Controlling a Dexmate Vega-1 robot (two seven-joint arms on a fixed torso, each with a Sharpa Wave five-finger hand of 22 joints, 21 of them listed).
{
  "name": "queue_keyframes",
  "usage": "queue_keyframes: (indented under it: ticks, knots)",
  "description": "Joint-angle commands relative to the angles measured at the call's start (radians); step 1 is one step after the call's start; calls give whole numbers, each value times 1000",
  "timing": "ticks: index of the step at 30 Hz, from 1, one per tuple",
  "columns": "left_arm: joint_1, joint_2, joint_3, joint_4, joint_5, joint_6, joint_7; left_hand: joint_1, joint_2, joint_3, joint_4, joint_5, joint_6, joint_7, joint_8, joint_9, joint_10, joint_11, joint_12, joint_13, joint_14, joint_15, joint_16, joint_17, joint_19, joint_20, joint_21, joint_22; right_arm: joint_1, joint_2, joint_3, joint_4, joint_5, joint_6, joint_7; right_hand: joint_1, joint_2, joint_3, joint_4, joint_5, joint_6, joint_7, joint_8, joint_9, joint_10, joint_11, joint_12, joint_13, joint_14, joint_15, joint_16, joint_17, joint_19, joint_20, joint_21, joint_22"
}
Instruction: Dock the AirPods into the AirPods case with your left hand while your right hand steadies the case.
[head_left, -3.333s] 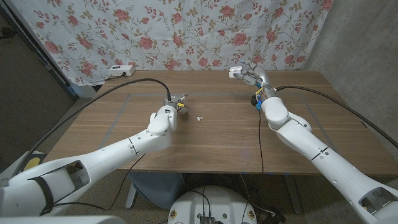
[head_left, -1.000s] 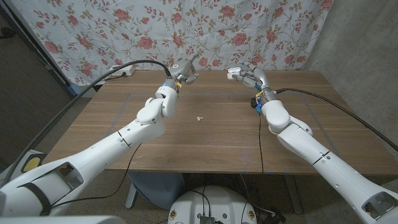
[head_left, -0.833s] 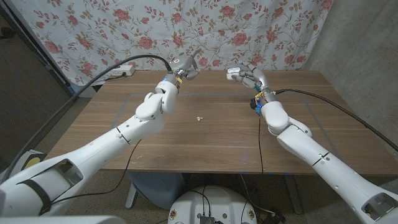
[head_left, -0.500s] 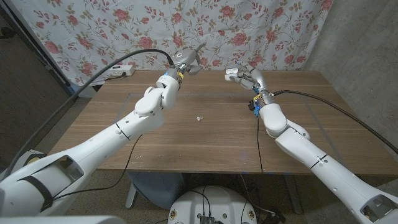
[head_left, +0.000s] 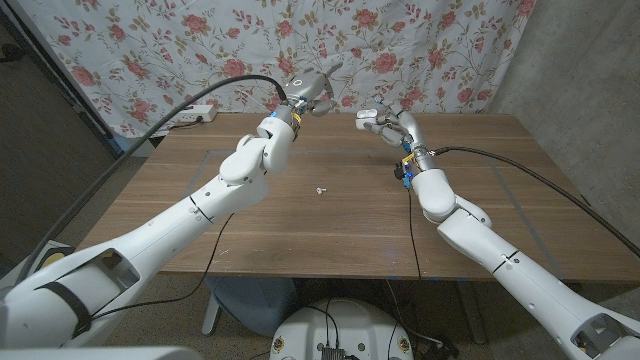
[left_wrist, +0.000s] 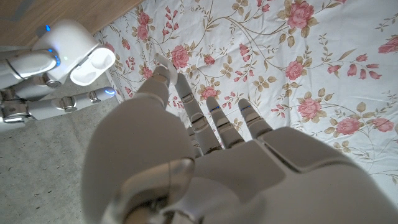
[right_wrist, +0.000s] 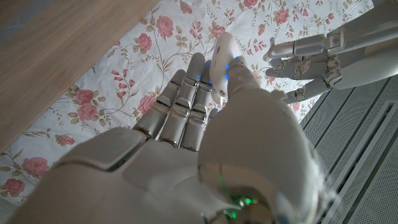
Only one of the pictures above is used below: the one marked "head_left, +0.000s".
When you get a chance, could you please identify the white AirPods case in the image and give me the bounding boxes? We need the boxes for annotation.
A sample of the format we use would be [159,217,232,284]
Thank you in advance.
[355,108,380,131]

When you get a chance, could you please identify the white power strip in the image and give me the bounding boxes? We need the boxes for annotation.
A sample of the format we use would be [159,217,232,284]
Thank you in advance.
[174,104,218,124]

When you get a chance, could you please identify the black power strip cord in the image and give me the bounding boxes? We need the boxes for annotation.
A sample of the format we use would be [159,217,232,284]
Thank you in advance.
[167,115,205,130]

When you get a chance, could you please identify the white robot torso base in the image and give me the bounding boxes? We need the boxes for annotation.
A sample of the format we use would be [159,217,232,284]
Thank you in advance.
[269,298,415,360]

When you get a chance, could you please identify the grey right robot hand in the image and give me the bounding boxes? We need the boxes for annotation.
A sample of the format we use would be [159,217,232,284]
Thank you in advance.
[363,98,437,172]

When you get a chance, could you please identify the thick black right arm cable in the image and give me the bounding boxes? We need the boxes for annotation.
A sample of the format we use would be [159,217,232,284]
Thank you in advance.
[432,145,640,259]

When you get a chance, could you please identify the grey table leg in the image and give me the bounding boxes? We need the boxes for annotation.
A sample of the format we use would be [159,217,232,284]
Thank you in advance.
[454,280,489,345]

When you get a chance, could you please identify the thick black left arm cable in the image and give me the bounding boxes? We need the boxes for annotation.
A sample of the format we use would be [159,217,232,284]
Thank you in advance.
[14,74,289,286]

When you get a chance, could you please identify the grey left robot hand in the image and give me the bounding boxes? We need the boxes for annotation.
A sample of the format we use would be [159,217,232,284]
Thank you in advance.
[282,60,345,119]

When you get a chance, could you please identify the white table leg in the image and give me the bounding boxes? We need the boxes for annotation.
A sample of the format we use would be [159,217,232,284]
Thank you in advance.
[201,292,221,335]

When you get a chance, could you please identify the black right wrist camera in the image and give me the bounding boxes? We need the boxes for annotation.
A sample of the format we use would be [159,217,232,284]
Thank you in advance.
[393,160,414,190]

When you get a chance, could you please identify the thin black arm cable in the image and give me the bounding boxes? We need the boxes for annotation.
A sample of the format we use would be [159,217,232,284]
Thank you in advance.
[89,212,236,321]
[407,187,423,280]

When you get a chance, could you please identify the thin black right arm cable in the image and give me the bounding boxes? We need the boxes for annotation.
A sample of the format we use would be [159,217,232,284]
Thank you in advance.
[407,187,423,280]

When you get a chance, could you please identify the white robot torso edge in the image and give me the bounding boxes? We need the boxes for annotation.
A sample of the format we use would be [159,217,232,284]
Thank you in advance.
[0,346,204,360]

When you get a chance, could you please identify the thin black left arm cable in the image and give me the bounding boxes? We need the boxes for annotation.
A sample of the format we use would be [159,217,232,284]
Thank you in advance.
[89,212,236,321]

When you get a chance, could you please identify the floral backdrop cloth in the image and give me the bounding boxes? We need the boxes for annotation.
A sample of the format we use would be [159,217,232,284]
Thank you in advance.
[17,0,537,139]

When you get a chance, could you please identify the white yellow black floor mat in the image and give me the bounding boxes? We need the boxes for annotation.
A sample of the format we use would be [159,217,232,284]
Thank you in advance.
[0,239,76,289]

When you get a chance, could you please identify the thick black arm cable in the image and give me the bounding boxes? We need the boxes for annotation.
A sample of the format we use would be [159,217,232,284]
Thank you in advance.
[432,145,640,259]
[14,74,289,286]

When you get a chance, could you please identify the black power adapter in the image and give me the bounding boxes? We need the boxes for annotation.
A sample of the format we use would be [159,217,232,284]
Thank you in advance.
[424,339,461,360]

